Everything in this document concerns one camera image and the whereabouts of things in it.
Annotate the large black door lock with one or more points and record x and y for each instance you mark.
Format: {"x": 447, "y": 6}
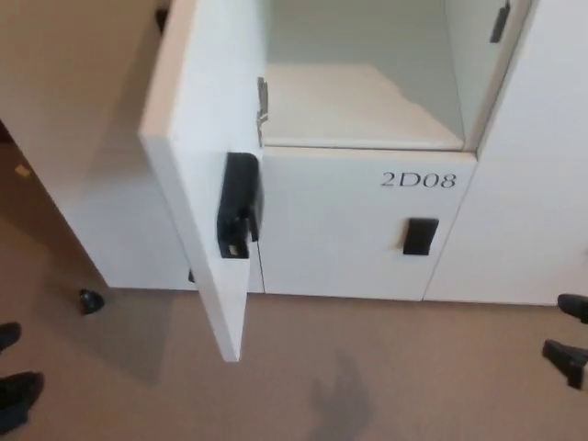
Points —
{"x": 239, "y": 197}

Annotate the black strike plate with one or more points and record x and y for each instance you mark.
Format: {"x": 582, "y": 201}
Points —
{"x": 500, "y": 22}

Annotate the white door marked 2D08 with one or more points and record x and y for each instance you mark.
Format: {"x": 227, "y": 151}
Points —
{"x": 340, "y": 229}

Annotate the silver door hinge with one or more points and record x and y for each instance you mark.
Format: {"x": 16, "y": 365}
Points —
{"x": 262, "y": 96}

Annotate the black floor door stopper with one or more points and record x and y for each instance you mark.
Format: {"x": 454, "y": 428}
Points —
{"x": 92, "y": 301}

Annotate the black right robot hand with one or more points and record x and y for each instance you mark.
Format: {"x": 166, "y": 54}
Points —
{"x": 562, "y": 356}

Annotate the white cabinet door with lock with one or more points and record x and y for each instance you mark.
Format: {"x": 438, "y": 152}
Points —
{"x": 206, "y": 101}

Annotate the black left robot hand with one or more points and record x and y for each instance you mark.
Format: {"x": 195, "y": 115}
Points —
{"x": 18, "y": 395}

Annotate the white locker cabinet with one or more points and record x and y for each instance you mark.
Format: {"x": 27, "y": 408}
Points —
{"x": 349, "y": 257}

